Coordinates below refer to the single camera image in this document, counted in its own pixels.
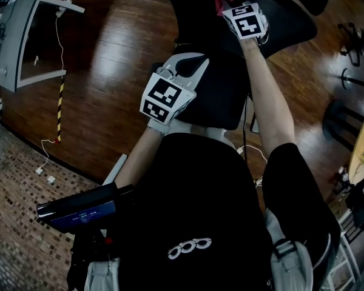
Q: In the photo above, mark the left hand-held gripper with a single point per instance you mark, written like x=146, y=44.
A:
x=162, y=92

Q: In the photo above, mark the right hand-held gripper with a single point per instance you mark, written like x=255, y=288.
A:
x=245, y=23

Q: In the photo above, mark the person's right forearm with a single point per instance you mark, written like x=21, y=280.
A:
x=270, y=102

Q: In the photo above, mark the person's left forearm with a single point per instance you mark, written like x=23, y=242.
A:
x=139, y=156

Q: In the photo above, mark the black office chair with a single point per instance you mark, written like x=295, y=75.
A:
x=358, y=41
x=221, y=95

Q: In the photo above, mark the person's grey trousers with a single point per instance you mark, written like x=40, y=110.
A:
x=206, y=130

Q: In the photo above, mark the black chair armrest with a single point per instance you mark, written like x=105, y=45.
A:
x=254, y=121

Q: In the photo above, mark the white power adapter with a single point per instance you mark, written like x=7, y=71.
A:
x=240, y=149

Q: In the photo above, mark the white metal bar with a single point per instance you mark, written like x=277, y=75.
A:
x=115, y=170

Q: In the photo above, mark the person's black shirt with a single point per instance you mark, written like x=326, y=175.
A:
x=200, y=199

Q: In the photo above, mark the white power strip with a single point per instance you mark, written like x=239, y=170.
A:
x=63, y=8

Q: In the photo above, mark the black coat rack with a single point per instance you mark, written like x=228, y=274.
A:
x=347, y=78

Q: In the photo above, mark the white square plug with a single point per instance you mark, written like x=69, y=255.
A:
x=51, y=180

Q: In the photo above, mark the black tablet device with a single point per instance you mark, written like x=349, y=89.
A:
x=79, y=208

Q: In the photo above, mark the round wooden table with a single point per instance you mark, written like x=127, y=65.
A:
x=359, y=150

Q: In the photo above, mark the white desk frame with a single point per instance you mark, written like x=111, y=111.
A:
x=15, y=41

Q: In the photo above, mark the black chest mount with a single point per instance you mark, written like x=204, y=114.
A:
x=88, y=247

